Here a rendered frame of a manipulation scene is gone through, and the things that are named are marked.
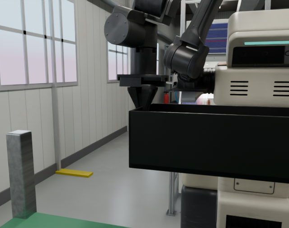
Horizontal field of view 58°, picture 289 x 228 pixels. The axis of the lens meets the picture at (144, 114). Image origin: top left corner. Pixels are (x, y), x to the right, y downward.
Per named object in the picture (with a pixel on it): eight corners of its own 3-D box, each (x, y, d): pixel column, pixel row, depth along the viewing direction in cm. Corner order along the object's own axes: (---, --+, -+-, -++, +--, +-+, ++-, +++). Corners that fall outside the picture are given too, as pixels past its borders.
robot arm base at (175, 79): (209, 70, 90) (174, 71, 94) (209, 54, 84) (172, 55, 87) (208, 92, 86) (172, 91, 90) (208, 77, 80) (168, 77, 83)
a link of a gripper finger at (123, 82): (150, 123, 54) (151, 77, 53) (118, 121, 56) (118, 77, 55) (157, 118, 61) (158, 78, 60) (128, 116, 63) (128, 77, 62)
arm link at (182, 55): (202, 66, 84) (187, 61, 86) (201, 44, 75) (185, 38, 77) (187, 87, 81) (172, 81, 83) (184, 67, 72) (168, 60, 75)
